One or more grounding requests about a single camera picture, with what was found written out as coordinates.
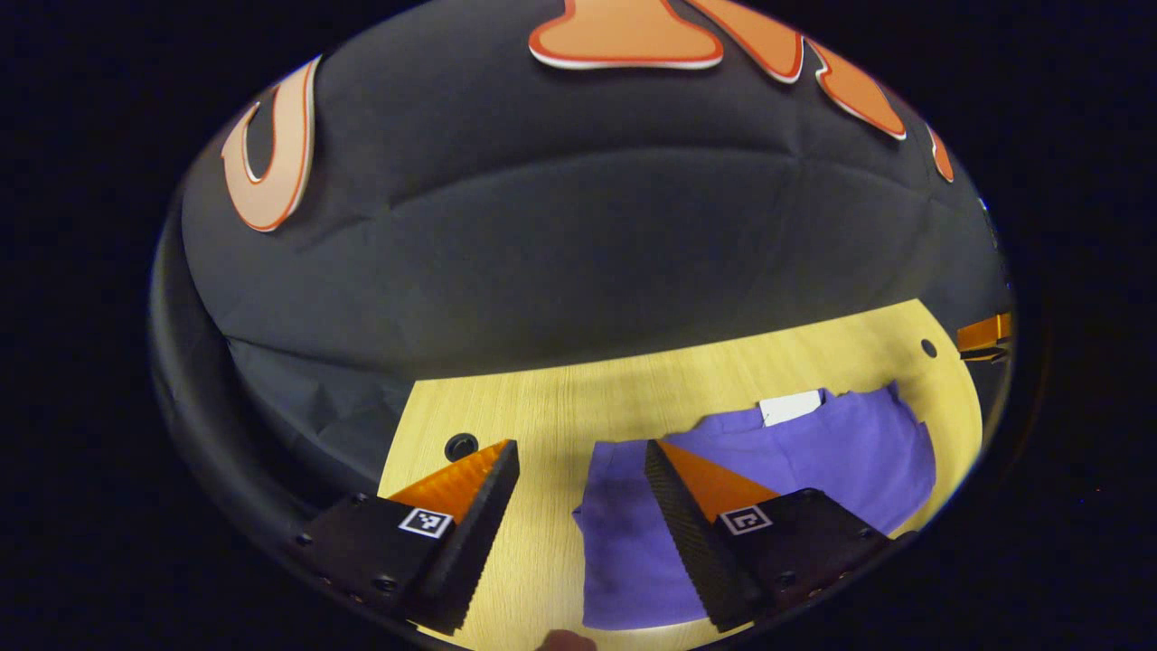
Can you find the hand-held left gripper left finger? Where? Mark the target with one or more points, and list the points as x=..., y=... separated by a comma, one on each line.
x=479, y=533

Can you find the purple short-sleeved shirt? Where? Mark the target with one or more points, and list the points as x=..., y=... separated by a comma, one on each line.
x=859, y=461

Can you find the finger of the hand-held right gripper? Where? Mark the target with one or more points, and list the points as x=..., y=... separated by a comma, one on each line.
x=983, y=333

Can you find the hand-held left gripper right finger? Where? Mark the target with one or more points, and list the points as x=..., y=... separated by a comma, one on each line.
x=687, y=533

